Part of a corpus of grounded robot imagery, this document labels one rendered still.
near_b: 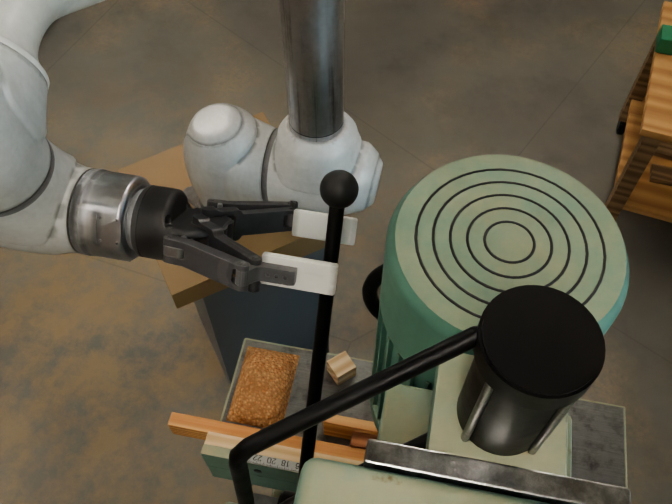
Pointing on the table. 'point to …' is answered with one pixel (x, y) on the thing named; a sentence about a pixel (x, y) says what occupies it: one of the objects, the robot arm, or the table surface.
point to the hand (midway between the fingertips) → (336, 252)
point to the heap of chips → (263, 387)
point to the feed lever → (330, 188)
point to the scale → (274, 463)
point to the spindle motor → (490, 253)
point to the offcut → (341, 368)
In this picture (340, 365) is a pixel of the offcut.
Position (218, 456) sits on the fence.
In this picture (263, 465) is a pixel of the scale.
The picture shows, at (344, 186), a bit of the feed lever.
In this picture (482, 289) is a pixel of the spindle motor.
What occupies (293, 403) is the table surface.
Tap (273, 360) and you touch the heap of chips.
